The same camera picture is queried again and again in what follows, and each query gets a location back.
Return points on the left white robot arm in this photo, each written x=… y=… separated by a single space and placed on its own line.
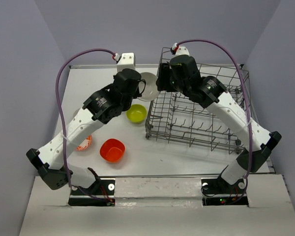
x=102 y=106

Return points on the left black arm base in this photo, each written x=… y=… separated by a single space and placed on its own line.
x=104 y=196

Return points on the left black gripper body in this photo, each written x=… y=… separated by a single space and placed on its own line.
x=136 y=95

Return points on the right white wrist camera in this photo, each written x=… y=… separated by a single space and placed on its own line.
x=178 y=50

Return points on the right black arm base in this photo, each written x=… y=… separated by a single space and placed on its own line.
x=223 y=195

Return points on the lime green bowl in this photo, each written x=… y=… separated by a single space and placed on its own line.
x=137 y=113

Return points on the orange square plastic bowl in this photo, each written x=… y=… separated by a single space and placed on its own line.
x=112 y=150

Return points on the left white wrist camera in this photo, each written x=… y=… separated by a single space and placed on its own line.
x=127 y=60

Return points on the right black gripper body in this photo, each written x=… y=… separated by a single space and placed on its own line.
x=178 y=84

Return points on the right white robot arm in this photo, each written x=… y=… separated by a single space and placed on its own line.
x=212 y=95

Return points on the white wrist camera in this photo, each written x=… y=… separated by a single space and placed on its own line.
x=178 y=50
x=127 y=60

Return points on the orange patterned glass bowl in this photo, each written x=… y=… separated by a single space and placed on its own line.
x=85 y=144

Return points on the grey wire dish rack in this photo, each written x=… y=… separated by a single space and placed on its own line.
x=172 y=117

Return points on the white ceramic bowl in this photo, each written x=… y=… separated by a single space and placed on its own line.
x=149 y=90

